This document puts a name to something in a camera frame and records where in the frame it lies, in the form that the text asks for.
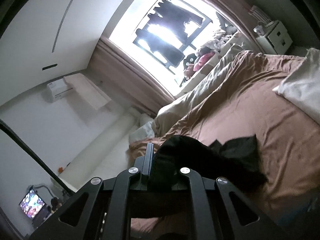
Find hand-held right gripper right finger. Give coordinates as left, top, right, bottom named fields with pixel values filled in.
left=172, top=166, right=290, bottom=240

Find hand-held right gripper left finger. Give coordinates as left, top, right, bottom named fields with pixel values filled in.
left=29, top=142, right=155, bottom=240

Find black button shirt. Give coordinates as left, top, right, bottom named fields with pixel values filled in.
left=131, top=134, right=268, bottom=219

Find clothes heap on sill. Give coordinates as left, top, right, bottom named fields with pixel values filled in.
left=200, top=29, right=238, bottom=55

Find hanging dark clothes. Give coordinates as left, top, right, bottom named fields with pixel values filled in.
left=150, top=0, right=204, bottom=34

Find white pillow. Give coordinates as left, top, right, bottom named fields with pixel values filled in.
left=129, top=126, right=155, bottom=140
left=137, top=114, right=153, bottom=128

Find white padded headboard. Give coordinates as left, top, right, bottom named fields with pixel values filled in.
left=59, top=114, right=150, bottom=188

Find bed with brown sheet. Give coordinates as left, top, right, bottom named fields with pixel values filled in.
left=129, top=50, right=320, bottom=240

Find beige duvet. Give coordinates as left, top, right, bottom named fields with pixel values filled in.
left=154, top=44, right=253, bottom=137

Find white hanging cloth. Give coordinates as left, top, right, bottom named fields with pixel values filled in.
left=64, top=73, right=112, bottom=110

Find brown teddy bear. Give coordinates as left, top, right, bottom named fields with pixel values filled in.
left=184, top=64, right=198, bottom=77

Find black plush toy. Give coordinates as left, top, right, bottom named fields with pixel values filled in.
left=182, top=54, right=197, bottom=70

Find hanging dark trousers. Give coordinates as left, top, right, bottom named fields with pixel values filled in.
left=136, top=29, right=184, bottom=68

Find pink plush toy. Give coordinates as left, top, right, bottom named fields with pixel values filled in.
left=194, top=52, right=215, bottom=72

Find white air conditioner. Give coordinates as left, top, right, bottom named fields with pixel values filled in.
left=46, top=79, right=74, bottom=103

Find lit screen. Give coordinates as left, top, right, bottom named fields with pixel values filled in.
left=19, top=186, right=47, bottom=220

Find window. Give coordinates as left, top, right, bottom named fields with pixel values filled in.
left=109, top=0, right=218, bottom=97

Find folded beige cloth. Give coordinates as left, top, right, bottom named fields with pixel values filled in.
left=272, top=47, right=320, bottom=120

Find white nightstand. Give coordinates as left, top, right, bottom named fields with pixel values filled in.
left=255, top=21, right=293, bottom=54

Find books on nightstand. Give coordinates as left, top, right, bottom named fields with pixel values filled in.
left=250, top=5, right=272, bottom=24

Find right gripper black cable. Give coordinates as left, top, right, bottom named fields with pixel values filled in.
left=0, top=119, right=75, bottom=195

